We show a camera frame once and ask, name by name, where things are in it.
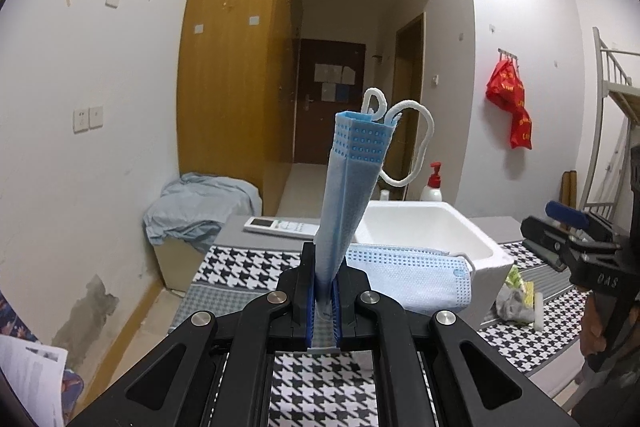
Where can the blue-grey crumpled cloth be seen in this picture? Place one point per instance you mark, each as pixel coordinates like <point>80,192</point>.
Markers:
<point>195,202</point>

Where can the white lotion bottle red pump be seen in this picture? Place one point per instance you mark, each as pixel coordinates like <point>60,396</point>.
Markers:
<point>431,191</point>

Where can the red plastic bag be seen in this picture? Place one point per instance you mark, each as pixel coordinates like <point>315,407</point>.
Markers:
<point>521,129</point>
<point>505,87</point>

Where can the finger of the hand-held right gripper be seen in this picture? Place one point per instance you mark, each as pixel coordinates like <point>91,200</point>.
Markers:
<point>567,213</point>
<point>545,239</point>

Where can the wall hook rack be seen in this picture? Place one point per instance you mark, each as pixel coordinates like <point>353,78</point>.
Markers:
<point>507,53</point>

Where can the white paper notices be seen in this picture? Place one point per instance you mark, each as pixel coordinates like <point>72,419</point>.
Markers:
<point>332,74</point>

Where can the houndstooth table cloth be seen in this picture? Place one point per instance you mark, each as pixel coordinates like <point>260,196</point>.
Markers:
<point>240,267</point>

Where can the metal bunk bed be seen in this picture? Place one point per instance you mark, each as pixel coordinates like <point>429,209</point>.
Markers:
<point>610,72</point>

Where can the white remote control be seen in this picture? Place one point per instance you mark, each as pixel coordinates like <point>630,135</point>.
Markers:
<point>280,226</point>

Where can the blue spray bottle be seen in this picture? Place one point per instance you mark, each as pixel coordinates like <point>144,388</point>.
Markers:
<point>385,196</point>

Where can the blue face mask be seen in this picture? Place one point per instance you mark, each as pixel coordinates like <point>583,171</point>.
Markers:
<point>415,277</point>
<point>350,187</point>

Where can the wooden sticks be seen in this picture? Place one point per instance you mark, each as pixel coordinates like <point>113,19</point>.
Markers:
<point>570,189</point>

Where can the dark blue floral cloth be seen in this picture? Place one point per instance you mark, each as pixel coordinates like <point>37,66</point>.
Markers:
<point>15,317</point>

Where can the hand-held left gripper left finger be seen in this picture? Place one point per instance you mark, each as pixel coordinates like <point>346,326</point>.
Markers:
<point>310,322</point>

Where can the wooden wardrobe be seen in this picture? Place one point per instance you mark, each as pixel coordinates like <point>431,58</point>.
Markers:
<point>230,82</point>

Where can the brown side door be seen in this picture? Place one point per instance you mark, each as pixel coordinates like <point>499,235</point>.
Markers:
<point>407,72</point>

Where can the dark brown door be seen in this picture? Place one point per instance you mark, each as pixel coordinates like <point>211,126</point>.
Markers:
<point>310,132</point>

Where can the green printed plastic bag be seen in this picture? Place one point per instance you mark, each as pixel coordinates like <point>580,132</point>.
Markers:
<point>512,302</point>

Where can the white wall socket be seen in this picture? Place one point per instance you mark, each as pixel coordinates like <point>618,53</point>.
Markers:
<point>80,120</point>
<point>96,117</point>

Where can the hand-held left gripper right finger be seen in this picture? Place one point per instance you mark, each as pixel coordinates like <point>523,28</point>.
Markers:
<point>338,322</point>

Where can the white paper sheets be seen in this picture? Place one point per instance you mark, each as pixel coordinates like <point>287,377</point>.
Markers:
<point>30,377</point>

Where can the white foam block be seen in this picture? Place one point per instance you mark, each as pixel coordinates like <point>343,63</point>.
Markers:
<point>538,312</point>

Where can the beige cabinet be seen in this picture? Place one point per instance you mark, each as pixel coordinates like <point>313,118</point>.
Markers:
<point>177,262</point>

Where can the person's right hand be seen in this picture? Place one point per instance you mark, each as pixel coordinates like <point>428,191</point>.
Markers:
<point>592,327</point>

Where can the white foam box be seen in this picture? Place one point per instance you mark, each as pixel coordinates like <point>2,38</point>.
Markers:
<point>430,227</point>

